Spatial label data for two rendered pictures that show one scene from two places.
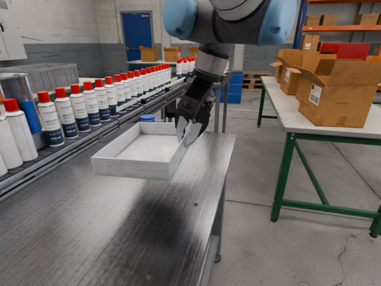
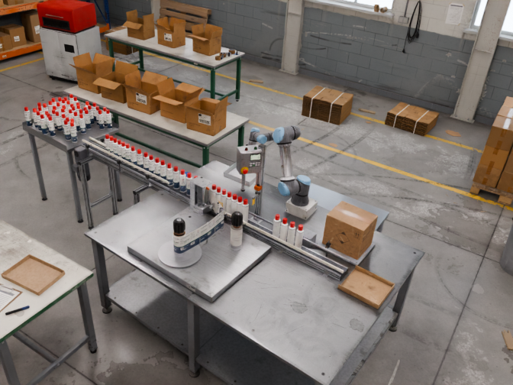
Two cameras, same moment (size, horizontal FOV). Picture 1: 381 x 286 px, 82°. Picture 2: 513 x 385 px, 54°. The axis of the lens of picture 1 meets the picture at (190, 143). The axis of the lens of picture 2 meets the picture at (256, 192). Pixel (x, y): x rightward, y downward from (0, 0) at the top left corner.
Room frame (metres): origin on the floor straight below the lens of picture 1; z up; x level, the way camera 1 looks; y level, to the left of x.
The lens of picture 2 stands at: (-0.67, 3.60, 3.22)
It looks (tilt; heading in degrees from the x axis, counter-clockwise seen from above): 33 degrees down; 288
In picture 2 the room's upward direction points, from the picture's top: 4 degrees clockwise
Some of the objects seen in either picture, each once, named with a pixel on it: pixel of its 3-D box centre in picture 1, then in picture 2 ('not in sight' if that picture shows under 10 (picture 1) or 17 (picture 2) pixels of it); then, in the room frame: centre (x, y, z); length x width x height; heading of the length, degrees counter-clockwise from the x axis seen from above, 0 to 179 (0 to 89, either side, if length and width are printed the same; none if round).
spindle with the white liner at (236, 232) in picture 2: not in sight; (236, 230); (0.30, 0.95, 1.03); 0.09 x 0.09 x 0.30
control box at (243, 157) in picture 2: not in sight; (249, 160); (0.38, 0.54, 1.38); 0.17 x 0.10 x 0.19; 38
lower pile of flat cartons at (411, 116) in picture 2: not in sight; (411, 118); (-0.69, -3.85, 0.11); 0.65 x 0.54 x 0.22; 164
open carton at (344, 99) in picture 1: (337, 89); (207, 111); (1.39, -0.92, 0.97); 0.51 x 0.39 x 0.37; 83
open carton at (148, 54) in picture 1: (148, 53); not in sight; (6.06, 1.06, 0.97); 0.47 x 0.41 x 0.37; 164
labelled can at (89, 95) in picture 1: (91, 104); (182, 180); (0.98, 0.45, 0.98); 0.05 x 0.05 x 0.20
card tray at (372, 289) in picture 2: not in sight; (366, 286); (-0.66, 0.94, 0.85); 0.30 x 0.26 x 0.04; 163
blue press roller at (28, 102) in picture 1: (32, 121); not in sight; (0.75, 0.57, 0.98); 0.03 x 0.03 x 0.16
